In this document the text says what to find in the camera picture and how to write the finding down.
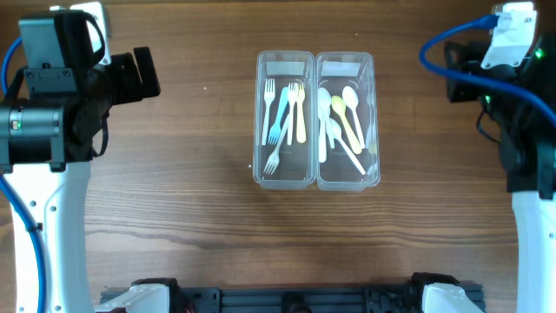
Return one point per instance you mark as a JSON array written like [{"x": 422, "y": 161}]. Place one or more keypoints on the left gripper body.
[{"x": 122, "y": 84}]

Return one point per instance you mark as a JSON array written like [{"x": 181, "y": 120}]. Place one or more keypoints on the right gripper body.
[{"x": 505, "y": 107}]

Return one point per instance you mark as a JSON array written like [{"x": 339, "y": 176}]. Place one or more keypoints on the yellow plastic spoon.
[{"x": 339, "y": 107}]

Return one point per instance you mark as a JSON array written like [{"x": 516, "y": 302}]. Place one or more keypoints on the white fork crossing blue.
[{"x": 268, "y": 98}]

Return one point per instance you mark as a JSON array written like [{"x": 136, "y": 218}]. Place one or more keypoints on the light blue plastic fork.
[{"x": 275, "y": 130}]

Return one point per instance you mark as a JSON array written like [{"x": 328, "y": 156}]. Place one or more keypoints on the yellow plastic fork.
[{"x": 301, "y": 136}]

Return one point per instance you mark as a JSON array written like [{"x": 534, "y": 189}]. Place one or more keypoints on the white fork thin straight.
[{"x": 293, "y": 89}]

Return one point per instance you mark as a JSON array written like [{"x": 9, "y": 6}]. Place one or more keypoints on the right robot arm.
[{"x": 526, "y": 148}]

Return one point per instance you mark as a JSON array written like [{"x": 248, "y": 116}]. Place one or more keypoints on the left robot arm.
[{"x": 47, "y": 197}]

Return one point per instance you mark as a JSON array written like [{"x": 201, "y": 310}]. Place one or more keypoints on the right clear plastic container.
[{"x": 348, "y": 144}]

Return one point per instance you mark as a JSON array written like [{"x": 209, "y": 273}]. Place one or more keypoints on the clear plastic container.
[
  {"x": 348, "y": 144},
  {"x": 297, "y": 166}
]

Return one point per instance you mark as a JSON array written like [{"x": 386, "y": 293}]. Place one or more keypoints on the left clear plastic container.
[{"x": 297, "y": 166}]

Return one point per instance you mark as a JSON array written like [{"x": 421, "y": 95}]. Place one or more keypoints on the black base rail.
[{"x": 373, "y": 298}]

